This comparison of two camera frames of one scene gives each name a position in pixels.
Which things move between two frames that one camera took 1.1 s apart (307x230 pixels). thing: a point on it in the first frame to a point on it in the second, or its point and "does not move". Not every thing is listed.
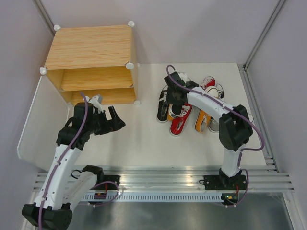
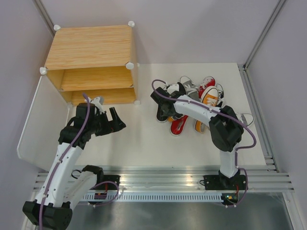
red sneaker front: (178, 124) does not move
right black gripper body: (171, 97) to (171, 113)
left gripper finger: (116, 123) does not move
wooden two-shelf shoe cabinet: (95, 60) does not move
